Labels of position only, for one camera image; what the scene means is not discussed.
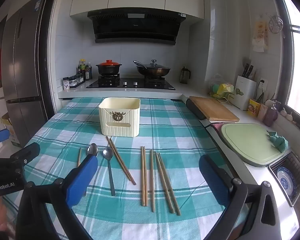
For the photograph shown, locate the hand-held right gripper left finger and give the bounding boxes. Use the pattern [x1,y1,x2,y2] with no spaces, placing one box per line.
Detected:
[15,154,99,240]

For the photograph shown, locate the teal checked tablecloth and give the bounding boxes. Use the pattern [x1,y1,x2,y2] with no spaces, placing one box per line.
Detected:
[2,97,249,240]

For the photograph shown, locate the wire wall rack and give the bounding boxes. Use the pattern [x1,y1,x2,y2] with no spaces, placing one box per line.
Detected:
[266,12,285,34]

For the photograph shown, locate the black gas stove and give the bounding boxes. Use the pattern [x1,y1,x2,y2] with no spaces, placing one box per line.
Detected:
[86,74,176,90]

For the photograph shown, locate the wooden cutting board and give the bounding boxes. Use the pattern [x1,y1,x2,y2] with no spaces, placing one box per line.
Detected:
[189,96,240,122]

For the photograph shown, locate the garlic bulbs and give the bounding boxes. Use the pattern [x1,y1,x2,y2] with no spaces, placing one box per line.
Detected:
[280,107,294,123]

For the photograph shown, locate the yellow-capped oil bottle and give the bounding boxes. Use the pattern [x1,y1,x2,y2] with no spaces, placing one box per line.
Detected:
[79,59,87,80]

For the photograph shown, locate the spice jar rack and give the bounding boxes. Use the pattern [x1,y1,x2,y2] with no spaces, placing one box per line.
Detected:
[62,74,86,91]

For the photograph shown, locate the black range hood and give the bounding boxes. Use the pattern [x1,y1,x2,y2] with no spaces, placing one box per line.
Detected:
[87,8,186,46]

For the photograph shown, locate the window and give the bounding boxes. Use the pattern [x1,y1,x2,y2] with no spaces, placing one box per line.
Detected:
[277,0,300,117]

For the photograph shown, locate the yellow and green plastic bags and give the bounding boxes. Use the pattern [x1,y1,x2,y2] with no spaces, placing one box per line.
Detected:
[209,74,236,101]

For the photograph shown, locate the wok with glass lid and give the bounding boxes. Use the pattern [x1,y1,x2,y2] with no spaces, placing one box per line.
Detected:
[133,59,171,78]

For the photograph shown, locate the black clay pot orange lid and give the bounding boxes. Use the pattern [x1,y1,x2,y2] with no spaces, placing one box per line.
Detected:
[96,60,123,76]

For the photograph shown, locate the cream ribbed utensil box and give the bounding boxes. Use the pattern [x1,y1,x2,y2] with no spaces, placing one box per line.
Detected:
[98,97,141,138]

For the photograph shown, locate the green cutting board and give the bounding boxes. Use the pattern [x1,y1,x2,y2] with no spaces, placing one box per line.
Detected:
[221,123,287,167]

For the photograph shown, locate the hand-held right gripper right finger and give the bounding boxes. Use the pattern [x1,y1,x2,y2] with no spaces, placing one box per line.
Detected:
[199,154,283,240]

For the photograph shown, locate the cardboard box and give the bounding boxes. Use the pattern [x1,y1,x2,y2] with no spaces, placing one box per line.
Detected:
[1,112,18,147]

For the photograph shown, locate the dark sauce bottle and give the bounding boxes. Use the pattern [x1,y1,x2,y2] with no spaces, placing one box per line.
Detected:
[85,62,93,81]

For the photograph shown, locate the green cloth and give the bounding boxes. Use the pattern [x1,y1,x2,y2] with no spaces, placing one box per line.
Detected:
[266,130,289,153]

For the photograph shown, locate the steel spoon dark handle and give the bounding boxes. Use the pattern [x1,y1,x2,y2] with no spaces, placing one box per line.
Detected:
[102,147,116,197]
[86,143,99,157]

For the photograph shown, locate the yellow food packet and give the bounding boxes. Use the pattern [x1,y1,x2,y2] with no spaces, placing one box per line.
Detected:
[247,98,261,118]

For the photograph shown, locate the glass kettle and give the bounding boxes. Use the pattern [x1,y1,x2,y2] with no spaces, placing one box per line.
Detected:
[179,66,191,84]

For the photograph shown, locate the blue and white plate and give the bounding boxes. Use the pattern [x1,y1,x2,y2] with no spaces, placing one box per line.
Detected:
[277,167,298,197]

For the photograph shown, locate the grey steel refrigerator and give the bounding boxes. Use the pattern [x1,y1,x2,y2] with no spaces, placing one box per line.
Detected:
[0,0,49,147]

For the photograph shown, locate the wall calendar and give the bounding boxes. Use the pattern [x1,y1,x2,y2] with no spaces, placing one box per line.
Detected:
[252,21,269,53]

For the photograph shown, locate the purple soap dispenser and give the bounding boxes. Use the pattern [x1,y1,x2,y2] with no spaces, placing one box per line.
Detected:
[263,100,279,127]

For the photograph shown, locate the white knife block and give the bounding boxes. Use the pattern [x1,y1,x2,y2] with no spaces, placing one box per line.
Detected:
[231,75,257,111]

